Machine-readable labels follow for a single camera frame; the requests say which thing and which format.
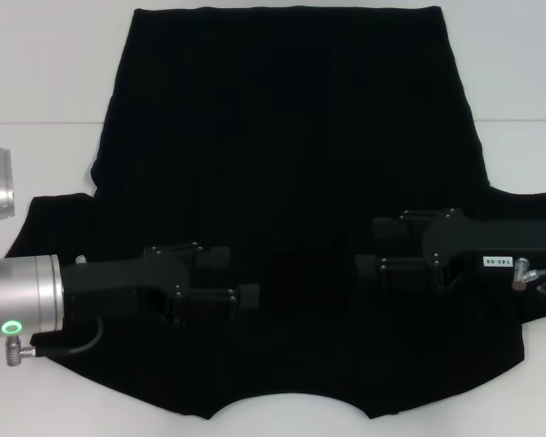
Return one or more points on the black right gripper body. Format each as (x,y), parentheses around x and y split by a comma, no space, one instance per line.
(482,236)

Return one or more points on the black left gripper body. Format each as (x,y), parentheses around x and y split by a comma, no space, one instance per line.
(118,287)

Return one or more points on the black t-shirt with FREE print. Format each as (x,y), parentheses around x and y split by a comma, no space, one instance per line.
(291,136)

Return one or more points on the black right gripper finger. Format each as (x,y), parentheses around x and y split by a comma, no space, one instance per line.
(366,268)
(391,231)

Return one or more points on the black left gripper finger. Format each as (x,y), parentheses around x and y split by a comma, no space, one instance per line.
(248,298)
(214,261)

